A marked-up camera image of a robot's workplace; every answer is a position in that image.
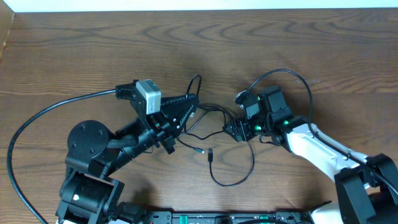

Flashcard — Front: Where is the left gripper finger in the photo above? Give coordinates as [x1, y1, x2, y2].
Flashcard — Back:
[169, 104, 195, 129]
[160, 94, 198, 109]

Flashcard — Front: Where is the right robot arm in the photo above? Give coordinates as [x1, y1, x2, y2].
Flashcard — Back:
[224, 86, 397, 223]

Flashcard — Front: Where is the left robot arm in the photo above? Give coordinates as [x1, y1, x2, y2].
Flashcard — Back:
[56, 93, 199, 223]

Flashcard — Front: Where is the cardboard panel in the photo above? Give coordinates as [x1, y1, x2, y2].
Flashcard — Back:
[0, 0, 15, 58]

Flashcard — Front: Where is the right camera black cable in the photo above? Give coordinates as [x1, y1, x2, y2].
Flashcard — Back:
[245, 68, 398, 194]

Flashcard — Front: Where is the camera black cable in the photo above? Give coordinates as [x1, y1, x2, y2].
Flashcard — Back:
[245, 68, 398, 194]
[6, 88, 118, 224]

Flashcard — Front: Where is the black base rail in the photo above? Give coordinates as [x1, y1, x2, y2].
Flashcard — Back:
[118, 203, 312, 224]

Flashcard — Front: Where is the left camera black cable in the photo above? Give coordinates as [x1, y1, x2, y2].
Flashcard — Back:
[6, 88, 118, 224]

